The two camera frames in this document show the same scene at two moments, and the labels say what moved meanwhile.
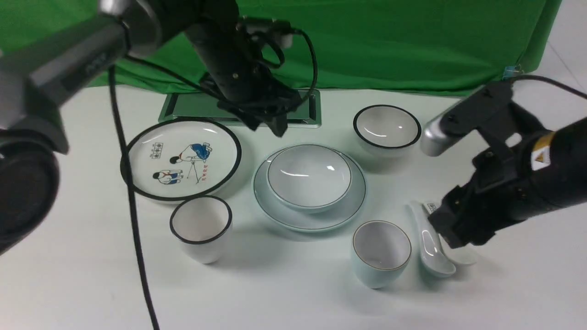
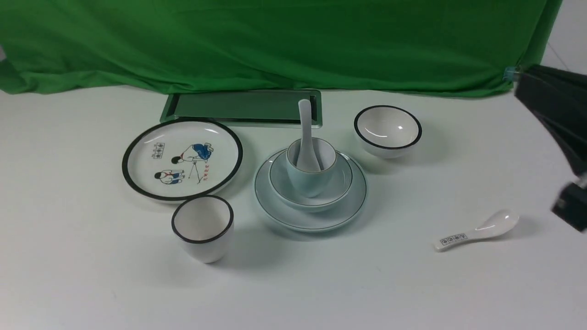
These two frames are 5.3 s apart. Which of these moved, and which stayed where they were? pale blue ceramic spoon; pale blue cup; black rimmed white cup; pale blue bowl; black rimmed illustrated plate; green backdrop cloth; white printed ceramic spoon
Moved: pale blue cup; pale blue ceramic spoon; white printed ceramic spoon
Stayed: black rimmed illustrated plate; pale blue bowl; green backdrop cloth; black rimmed white cup
